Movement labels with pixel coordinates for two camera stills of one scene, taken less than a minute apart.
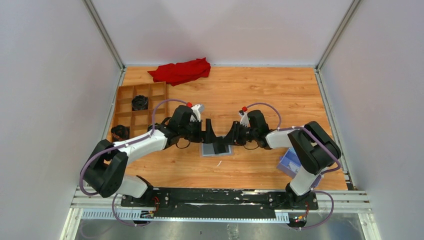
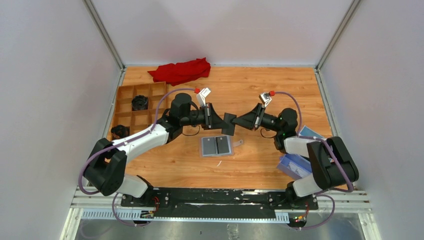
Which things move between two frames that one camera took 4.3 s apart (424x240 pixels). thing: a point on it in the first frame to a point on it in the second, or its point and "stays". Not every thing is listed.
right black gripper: [234, 137] to [253, 120]
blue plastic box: [289, 163] stays
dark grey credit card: [220, 148] to [228, 118]
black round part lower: [120, 133] stays
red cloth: [175, 74] stays
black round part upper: [140, 102] stays
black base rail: [217, 202] stays
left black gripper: [207, 136] to [214, 121]
